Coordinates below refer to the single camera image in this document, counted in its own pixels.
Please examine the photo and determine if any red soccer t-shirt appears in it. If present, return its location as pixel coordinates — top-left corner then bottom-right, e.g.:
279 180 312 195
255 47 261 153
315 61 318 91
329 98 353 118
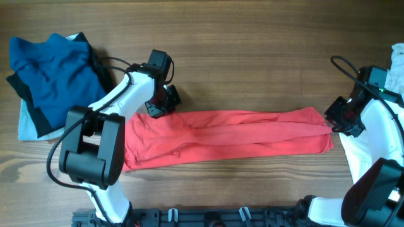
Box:
123 107 334 172

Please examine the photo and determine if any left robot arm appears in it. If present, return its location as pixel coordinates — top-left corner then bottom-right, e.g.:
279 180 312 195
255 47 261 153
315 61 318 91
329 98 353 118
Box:
55 50 181 226

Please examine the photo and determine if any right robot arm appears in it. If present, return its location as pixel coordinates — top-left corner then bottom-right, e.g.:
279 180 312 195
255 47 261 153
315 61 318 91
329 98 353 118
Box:
307 66 403 226

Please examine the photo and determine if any white crumpled clothes pile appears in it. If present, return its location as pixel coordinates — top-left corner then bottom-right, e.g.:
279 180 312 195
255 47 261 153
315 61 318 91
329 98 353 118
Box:
340 43 403 183

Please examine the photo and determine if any blue folded shirt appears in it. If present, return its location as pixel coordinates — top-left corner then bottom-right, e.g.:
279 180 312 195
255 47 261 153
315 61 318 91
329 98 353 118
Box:
9 33 107 128

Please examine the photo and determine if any black folded shirt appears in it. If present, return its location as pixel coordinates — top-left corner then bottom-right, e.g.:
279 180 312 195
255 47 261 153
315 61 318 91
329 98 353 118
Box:
6 45 114 141

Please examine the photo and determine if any grey folded shirt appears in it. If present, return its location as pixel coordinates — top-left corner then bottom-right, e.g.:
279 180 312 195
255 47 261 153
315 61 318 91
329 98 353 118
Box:
9 33 88 141

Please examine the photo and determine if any left black cable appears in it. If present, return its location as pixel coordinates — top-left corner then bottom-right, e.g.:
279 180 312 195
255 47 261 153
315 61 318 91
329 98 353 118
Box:
45 56 133 227

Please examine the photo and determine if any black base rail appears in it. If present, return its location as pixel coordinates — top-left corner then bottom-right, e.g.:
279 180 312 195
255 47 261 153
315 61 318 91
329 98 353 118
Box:
71 206 310 227

